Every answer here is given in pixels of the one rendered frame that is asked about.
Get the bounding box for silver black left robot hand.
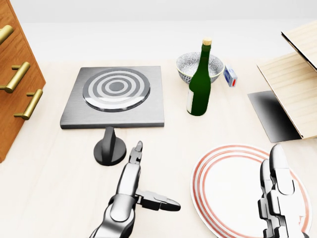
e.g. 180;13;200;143
103;140;181;228

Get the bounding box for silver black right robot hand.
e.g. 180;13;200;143
257;144;310;238

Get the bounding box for round black stove knob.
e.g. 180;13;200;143
93;126;127;166

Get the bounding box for flat dark stove plate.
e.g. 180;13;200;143
60;65;165;130

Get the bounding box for white plate with red rings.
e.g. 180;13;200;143
190;144;313;238

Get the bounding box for pale wooden open box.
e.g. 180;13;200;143
247;21;317;143

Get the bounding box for small blue white box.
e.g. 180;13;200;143
223;64;238;88

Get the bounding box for green corked glass bottle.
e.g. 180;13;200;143
186;37;213;117

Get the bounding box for wooden cabinet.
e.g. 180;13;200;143
0;0;47;164

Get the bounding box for patterned white bowl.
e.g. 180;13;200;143
176;52;225;85

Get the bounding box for brass drawer handle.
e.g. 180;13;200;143
0;25;14;46
0;61;31;94
13;89;44;120

